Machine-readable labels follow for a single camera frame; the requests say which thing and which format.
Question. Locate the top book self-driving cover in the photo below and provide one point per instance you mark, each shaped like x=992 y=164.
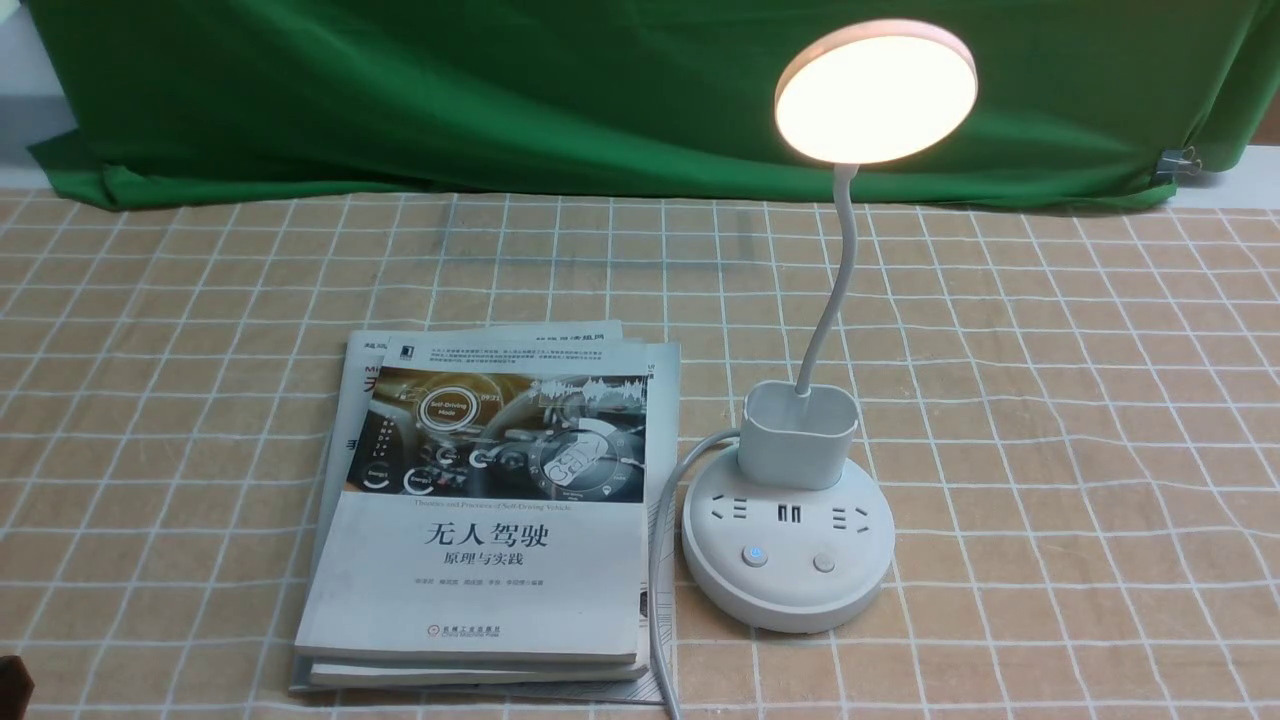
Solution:
x=494 y=509

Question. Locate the metal binder clip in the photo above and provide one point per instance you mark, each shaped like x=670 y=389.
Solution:
x=1175 y=164

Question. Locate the bottom white book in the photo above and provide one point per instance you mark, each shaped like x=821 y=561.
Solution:
x=635 y=683

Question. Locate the orange checkered tablecloth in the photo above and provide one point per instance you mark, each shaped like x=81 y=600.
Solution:
x=1074 y=419

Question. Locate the white desk lamp with sockets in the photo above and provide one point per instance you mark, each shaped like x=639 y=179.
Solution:
x=781 y=529

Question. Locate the green backdrop cloth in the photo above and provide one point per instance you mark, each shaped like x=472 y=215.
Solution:
x=213 y=102

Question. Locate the dark object bottom left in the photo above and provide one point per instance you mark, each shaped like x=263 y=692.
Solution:
x=16 y=687

